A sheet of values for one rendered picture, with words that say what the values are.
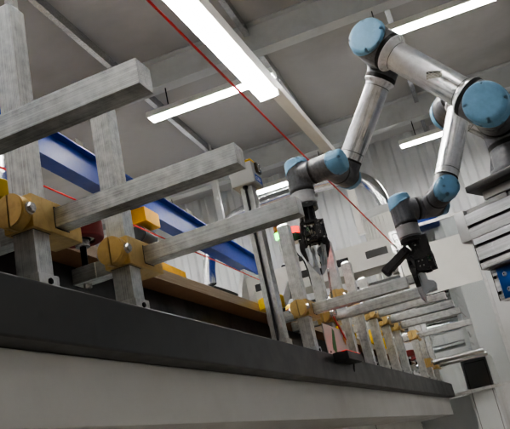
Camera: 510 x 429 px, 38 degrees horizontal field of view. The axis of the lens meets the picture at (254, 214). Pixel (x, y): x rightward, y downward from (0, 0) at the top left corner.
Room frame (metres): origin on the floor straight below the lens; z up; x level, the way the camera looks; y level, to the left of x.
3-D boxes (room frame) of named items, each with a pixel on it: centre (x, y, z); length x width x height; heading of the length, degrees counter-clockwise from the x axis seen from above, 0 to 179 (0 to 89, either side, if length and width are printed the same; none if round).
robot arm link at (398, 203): (2.32, -0.48, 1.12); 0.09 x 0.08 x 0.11; 100
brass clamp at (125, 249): (1.22, 0.23, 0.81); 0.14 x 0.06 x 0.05; 162
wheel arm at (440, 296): (3.12, -0.46, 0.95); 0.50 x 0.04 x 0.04; 72
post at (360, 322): (2.86, -0.31, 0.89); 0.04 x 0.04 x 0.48; 72
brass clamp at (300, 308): (2.17, -0.09, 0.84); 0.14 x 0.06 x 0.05; 162
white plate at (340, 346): (2.35, -0.17, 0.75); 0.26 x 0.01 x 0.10; 162
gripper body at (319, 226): (2.10, -0.16, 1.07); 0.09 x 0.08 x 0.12; 2
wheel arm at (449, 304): (3.36, -0.54, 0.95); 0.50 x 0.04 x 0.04; 72
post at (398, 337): (3.57, -0.55, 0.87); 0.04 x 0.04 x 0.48; 72
